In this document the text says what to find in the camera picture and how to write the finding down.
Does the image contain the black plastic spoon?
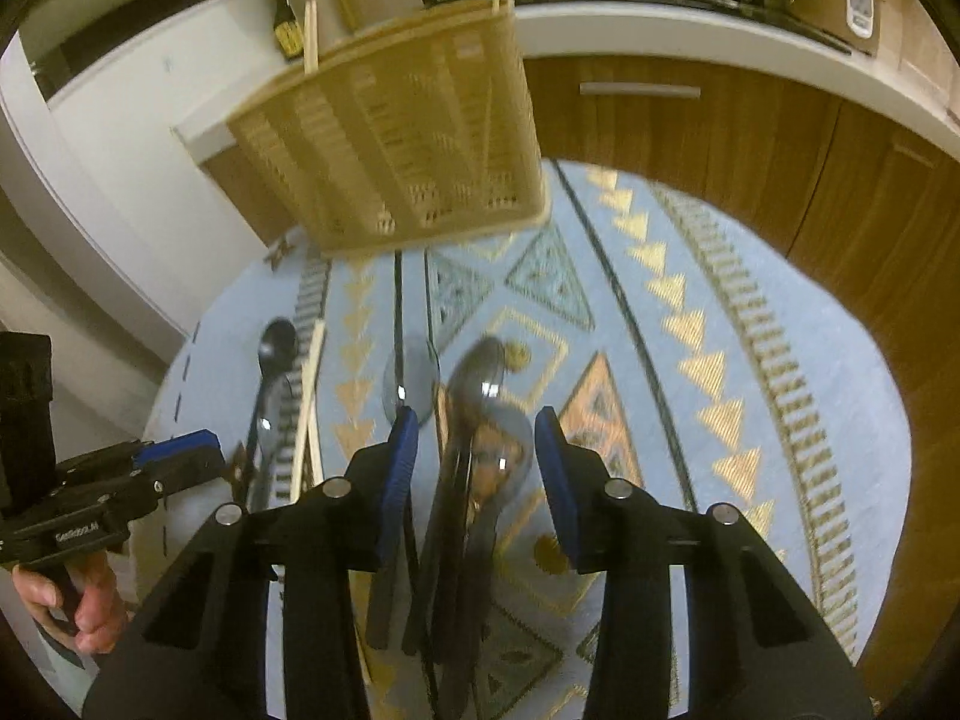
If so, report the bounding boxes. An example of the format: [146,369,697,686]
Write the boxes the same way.
[238,319,299,511]

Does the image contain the person's left hand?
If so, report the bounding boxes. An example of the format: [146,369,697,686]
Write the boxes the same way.
[10,549,130,655]

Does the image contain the blue patterned table mat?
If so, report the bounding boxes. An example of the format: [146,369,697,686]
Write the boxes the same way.
[141,159,913,720]

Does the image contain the tan plastic utensil basket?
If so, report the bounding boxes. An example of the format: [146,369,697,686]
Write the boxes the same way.
[228,0,550,259]

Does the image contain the soy sauce bottle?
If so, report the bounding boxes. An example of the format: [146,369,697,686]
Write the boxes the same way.
[274,0,302,62]

